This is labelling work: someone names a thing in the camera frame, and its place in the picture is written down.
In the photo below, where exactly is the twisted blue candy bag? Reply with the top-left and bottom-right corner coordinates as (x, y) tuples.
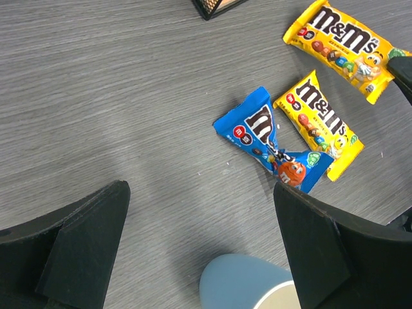
(213, 86), (333, 193)

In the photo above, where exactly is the black wire wooden shelf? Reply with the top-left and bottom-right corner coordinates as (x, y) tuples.
(191, 0), (247, 21)

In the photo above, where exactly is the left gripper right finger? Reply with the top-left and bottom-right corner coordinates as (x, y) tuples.
(274, 182), (411, 308)

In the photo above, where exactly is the yellow candy bag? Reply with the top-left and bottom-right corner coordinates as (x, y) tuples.
(283, 1), (411, 104)
(273, 70), (364, 182)

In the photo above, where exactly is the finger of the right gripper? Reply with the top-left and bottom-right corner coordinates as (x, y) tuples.
(387, 56), (412, 105)

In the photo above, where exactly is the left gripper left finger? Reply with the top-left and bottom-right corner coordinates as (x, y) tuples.
(1, 180), (131, 308)

